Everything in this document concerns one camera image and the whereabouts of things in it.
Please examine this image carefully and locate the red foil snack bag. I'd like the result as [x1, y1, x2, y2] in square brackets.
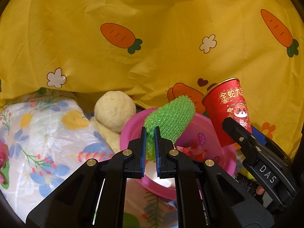
[176, 145, 208, 162]

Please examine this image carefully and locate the small red paper cup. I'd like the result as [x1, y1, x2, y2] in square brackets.
[203, 78, 252, 147]

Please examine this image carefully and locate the person's right hand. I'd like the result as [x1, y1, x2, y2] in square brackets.
[256, 186, 265, 195]

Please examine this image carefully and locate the pink plastic basin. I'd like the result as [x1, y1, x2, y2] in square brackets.
[120, 108, 236, 200]

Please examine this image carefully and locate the floral plastic bed cover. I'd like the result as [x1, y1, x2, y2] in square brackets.
[1, 90, 120, 220]

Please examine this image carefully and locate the cream plush ball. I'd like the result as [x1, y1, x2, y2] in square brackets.
[90, 91, 136, 153]

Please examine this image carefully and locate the pink plastic bag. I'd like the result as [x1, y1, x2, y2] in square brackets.
[0, 141, 9, 184]

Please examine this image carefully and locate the yellow carrot print curtain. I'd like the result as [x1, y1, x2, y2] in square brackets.
[1, 0, 303, 157]

